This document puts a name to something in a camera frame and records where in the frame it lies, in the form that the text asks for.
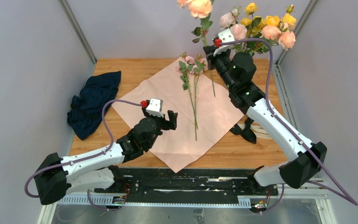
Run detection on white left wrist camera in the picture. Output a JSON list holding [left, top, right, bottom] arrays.
[[145, 98, 164, 118]]

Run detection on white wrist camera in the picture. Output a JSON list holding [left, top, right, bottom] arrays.
[[213, 28, 235, 56], [145, 98, 164, 118]]

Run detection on pink paper flower wrap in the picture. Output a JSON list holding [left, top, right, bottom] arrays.
[[113, 61, 243, 172]]

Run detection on peach rose stem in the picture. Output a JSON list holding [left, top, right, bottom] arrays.
[[176, 0, 217, 98]]

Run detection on black printed ribbon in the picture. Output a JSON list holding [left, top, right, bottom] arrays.
[[230, 117, 257, 144]]

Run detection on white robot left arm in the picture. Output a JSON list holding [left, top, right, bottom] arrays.
[[33, 110, 178, 205]]

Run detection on white printed ribbon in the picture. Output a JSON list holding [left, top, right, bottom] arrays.
[[250, 124, 272, 140]]

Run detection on dark blue cloth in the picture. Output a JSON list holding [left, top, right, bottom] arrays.
[[67, 71, 121, 140]]

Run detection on yellow and pink flowers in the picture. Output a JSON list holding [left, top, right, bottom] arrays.
[[240, 2, 297, 51]]

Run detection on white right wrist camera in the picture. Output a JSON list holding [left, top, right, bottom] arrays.
[[213, 28, 235, 56]]

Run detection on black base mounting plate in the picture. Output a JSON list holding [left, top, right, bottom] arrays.
[[64, 167, 312, 206]]

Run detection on aluminium frame post left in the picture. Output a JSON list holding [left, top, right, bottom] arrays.
[[58, 0, 97, 66]]

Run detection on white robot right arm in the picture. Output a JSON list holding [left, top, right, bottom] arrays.
[[203, 46, 327, 195]]

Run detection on aluminium frame rail front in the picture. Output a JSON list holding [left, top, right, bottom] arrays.
[[37, 174, 337, 224]]

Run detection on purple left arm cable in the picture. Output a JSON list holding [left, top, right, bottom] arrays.
[[24, 99, 147, 214]]

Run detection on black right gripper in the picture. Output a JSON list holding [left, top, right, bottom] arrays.
[[205, 45, 236, 91]]

